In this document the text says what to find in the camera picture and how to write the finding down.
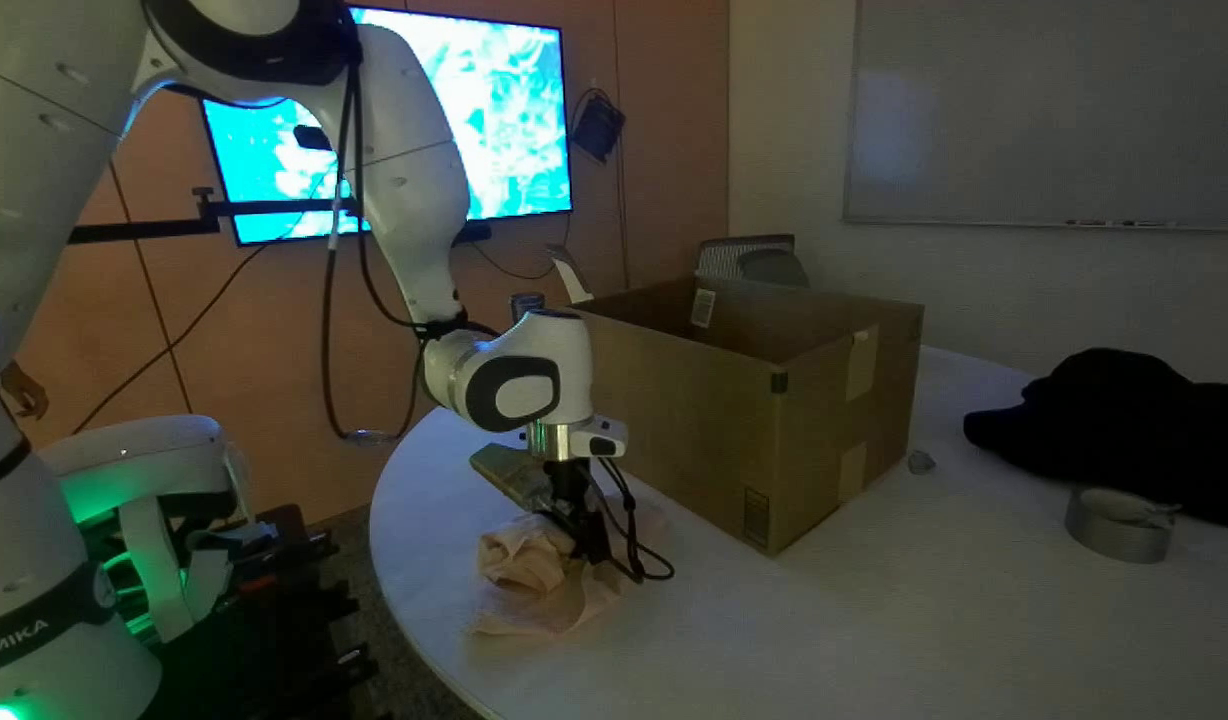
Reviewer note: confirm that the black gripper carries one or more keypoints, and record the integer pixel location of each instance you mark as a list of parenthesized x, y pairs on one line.
[(574, 484)]

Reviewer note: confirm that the peach cloth towel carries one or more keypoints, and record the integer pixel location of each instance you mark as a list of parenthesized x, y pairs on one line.
[(517, 565)]

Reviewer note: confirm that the white green-lit robot base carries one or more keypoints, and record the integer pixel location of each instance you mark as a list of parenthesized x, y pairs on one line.
[(146, 460)]

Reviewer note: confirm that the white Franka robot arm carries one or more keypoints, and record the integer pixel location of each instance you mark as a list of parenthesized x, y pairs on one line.
[(414, 175)]

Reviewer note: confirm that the brown cardboard box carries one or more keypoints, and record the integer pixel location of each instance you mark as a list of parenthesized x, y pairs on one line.
[(717, 412)]

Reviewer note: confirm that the grey chair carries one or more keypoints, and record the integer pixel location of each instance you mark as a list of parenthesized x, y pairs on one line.
[(753, 263)]

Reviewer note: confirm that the black video bar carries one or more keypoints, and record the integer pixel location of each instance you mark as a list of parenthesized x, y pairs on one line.
[(479, 232)]

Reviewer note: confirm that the black robot cart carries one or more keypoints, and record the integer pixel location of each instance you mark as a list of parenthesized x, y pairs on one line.
[(264, 627)]

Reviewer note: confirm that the grey tape roll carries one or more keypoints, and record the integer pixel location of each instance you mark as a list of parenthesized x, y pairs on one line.
[(1119, 526)]

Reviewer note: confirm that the black jacket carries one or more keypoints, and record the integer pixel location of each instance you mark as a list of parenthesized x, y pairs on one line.
[(1132, 425)]

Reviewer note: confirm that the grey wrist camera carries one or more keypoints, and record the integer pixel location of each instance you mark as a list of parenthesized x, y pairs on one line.
[(507, 468)]

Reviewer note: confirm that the wall-mounted TV screen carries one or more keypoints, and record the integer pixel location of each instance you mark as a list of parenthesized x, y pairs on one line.
[(517, 133)]

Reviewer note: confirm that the black wall device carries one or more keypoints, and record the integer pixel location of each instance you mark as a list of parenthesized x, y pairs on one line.
[(596, 125)]

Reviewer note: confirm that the black bar-shaped camera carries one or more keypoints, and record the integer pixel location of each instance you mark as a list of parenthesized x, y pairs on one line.
[(313, 138)]

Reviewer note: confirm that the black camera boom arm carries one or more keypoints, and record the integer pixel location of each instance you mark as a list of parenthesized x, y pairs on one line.
[(173, 225)]

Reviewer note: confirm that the white wall whiteboard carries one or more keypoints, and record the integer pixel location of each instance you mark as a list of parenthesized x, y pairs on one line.
[(1039, 105)]

